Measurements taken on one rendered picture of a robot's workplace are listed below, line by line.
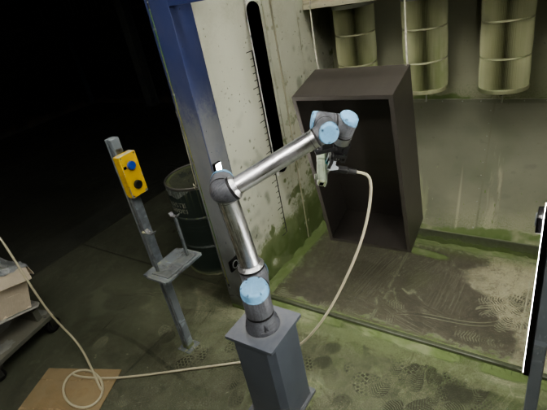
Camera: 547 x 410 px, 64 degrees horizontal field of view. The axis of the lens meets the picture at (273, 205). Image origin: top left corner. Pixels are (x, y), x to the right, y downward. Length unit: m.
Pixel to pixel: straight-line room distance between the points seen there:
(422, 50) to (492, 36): 0.48
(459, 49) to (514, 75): 0.59
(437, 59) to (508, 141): 0.87
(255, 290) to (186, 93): 1.26
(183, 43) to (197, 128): 0.50
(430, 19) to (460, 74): 0.63
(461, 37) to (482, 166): 1.02
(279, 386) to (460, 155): 2.39
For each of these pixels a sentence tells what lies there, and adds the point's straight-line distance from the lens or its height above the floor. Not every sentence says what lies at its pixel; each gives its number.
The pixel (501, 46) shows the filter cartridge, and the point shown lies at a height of 1.59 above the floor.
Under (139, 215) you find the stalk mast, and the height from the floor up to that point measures 1.15.
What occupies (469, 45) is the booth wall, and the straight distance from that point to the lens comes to 3.89.
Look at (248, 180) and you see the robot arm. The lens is 1.96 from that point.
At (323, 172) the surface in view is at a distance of 2.25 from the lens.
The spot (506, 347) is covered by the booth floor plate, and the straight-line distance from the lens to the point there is 3.15.
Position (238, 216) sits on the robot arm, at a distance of 2.20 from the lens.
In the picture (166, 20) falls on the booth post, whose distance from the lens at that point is 2.70.
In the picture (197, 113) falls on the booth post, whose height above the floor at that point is 1.62.
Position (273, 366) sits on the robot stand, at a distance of 2.42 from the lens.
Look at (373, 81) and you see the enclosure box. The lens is 2.57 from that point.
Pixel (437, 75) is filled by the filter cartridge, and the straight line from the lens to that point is 3.64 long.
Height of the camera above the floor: 2.30
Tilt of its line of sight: 28 degrees down
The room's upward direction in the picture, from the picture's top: 11 degrees counter-clockwise
